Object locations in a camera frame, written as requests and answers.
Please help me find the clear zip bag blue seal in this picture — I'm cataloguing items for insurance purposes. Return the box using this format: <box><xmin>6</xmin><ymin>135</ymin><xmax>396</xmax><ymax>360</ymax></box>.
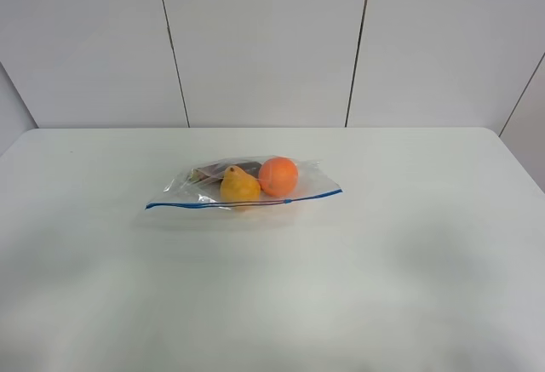
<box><xmin>146</xmin><ymin>155</ymin><xmax>342</xmax><ymax>227</ymax></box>

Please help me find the dark purple item in bag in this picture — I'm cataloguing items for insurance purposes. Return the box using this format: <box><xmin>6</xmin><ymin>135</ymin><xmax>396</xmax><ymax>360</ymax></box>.
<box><xmin>197</xmin><ymin>161</ymin><xmax>261</xmax><ymax>181</ymax></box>

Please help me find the orange fruit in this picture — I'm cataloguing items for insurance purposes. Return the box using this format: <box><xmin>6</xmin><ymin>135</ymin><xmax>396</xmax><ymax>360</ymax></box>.
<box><xmin>258</xmin><ymin>157</ymin><xmax>299</xmax><ymax>197</ymax></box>

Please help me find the yellow pear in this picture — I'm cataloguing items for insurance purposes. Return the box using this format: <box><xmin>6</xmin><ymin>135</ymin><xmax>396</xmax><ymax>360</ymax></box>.
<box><xmin>220</xmin><ymin>165</ymin><xmax>261</xmax><ymax>210</ymax></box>

